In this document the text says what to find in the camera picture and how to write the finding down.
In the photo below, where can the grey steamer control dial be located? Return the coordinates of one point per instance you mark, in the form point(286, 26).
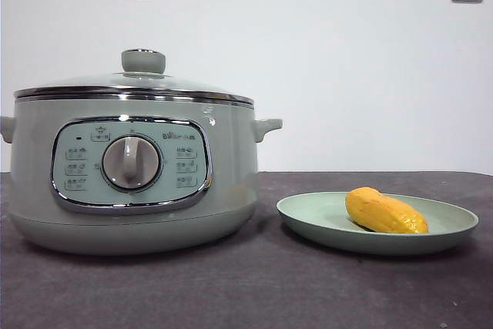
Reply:
point(131, 162)

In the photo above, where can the pale green electric steamer pot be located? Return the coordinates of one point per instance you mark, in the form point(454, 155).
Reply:
point(34, 159)

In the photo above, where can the pale green round plate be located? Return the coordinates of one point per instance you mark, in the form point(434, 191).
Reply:
point(308, 211)

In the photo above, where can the yellow corn cob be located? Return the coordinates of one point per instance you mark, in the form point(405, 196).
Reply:
point(385, 211)

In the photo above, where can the glass lid with green knob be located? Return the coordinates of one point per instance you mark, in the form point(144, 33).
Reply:
point(143, 61)

